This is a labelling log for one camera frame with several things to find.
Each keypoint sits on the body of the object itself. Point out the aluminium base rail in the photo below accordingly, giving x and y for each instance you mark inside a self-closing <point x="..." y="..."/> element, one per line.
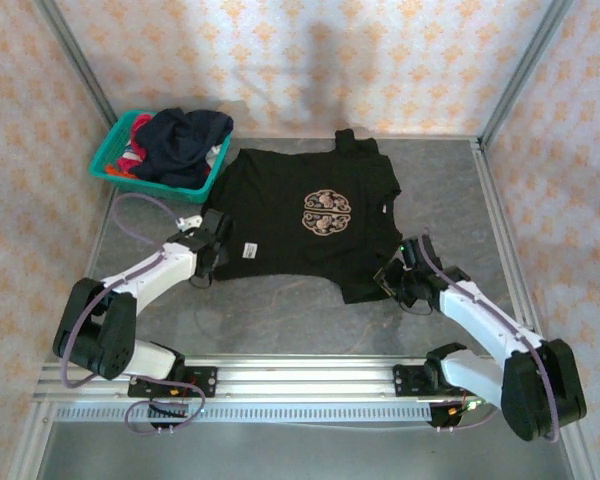
<point x="305" y="380"/>

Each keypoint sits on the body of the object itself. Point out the red and pink garment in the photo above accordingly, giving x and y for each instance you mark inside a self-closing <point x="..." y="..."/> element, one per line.
<point x="130" y="162"/>

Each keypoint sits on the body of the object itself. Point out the teal plastic basket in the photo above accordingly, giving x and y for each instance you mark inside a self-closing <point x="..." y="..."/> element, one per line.
<point x="170" y="193"/>

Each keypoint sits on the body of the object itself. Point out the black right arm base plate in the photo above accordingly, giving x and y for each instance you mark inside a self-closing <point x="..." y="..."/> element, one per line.
<point x="405" y="382"/>

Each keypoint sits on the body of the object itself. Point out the white garment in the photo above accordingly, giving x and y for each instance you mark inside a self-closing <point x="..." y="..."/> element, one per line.
<point x="213" y="157"/>

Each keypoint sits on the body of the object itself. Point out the aluminium frame post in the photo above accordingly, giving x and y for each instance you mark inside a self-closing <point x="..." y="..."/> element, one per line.
<point x="525" y="60"/>
<point x="75" y="55"/>

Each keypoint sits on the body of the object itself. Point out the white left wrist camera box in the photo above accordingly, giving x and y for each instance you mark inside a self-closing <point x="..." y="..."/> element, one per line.
<point x="190" y="222"/>

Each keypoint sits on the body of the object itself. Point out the navy blue garment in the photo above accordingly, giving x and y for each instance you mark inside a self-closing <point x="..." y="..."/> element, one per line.
<point x="180" y="140"/>

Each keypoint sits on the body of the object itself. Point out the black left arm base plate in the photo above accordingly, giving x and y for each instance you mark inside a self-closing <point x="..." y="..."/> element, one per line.
<point x="205" y="381"/>

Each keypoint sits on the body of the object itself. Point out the black t-shirt with embroidered emblem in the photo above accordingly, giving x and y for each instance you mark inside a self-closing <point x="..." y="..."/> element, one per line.
<point x="280" y="200"/>

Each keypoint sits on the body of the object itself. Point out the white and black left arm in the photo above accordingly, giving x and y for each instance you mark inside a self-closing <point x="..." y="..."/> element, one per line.
<point x="160" y="270"/>

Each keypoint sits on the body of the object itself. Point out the aluminium side frame rail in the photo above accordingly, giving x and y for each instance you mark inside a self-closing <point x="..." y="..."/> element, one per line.
<point x="495" y="210"/>

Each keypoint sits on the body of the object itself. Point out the orange garment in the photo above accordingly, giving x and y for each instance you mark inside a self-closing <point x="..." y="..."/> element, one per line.
<point x="115" y="171"/>

